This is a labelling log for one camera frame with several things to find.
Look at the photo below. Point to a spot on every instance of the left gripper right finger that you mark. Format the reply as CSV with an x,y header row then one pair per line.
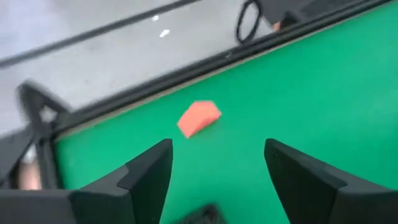
x,y
326,202

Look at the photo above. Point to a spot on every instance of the black plastic mesh basket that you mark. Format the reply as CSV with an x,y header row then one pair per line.
x,y
203,216

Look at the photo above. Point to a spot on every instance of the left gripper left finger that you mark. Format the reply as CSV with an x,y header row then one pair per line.
x,y
93,205

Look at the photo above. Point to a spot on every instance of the orange wedge block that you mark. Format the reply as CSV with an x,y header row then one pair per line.
x,y
199,118

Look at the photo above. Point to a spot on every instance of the black computer case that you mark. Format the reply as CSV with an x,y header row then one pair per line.
x,y
273,9

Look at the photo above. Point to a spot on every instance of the green felt table mat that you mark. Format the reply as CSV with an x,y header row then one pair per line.
x,y
280,93

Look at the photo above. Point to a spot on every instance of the white tape scrap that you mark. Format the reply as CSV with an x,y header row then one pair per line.
x,y
164,33
155,18

